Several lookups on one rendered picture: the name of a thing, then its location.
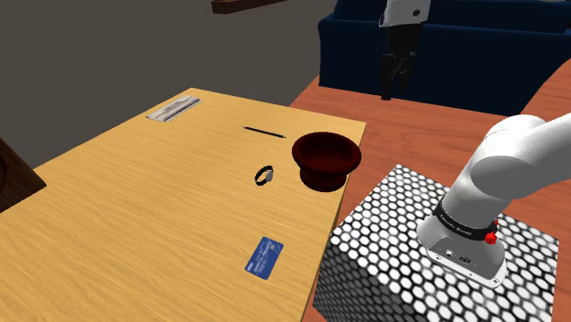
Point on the dark brown wooden furniture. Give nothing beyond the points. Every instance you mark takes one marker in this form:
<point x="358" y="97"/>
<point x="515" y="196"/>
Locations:
<point x="15" y="180"/>

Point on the light wooden table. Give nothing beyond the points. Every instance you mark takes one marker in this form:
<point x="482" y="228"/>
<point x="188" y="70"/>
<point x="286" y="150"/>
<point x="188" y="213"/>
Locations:
<point x="147" y="209"/>

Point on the black white patterned robot stand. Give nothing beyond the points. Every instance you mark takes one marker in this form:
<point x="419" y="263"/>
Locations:
<point x="379" y="249"/>

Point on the brown wooden shelf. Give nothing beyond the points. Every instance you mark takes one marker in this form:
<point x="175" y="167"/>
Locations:
<point x="236" y="5"/>

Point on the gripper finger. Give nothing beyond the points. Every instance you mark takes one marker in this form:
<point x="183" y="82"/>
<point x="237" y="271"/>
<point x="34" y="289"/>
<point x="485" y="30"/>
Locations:
<point x="387" y="76"/>
<point x="407" y="71"/>

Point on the black pen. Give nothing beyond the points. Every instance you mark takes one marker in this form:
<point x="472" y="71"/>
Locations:
<point x="264" y="132"/>

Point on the dark blue sofa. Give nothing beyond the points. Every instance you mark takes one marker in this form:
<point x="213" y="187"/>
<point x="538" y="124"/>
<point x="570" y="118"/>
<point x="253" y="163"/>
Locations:
<point x="473" y="58"/>

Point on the black wristwatch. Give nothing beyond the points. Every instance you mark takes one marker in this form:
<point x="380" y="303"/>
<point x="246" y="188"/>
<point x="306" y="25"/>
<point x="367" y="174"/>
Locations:
<point x="267" y="176"/>

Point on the flat silver remote control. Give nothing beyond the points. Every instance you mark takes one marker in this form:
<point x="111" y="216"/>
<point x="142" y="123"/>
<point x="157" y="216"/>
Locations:
<point x="174" y="108"/>

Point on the dark red bowl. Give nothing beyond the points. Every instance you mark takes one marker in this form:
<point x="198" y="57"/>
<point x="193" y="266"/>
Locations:
<point x="325" y="158"/>

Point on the blue card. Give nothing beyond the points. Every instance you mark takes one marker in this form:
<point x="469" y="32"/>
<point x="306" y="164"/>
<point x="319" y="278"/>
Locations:
<point x="264" y="257"/>

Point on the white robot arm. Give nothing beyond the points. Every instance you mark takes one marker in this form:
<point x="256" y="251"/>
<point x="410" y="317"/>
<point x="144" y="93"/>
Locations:
<point x="499" y="165"/>

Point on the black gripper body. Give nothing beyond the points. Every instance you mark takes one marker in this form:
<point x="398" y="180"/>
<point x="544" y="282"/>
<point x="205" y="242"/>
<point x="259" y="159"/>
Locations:
<point x="403" y="39"/>

